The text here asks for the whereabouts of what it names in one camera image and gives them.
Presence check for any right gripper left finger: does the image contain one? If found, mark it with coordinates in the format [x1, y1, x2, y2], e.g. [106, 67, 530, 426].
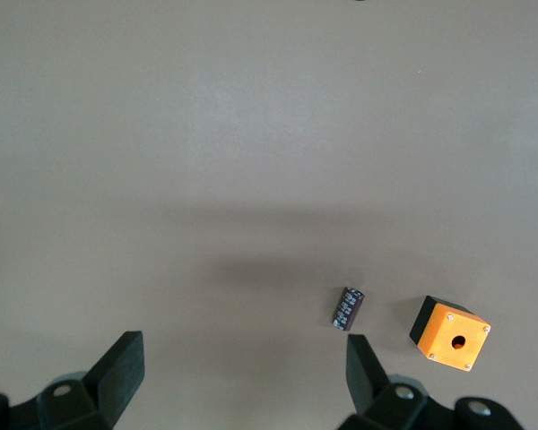
[8, 330, 144, 430]

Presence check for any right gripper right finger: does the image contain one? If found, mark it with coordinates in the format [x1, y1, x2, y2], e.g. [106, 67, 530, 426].
[340, 333, 521, 430]

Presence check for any orange button enclosure box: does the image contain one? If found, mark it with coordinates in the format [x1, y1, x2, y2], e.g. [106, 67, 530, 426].
[408, 294, 492, 373]

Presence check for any black cylindrical capacitor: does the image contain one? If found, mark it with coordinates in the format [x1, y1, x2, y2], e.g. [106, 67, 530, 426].
[330, 286, 367, 333]

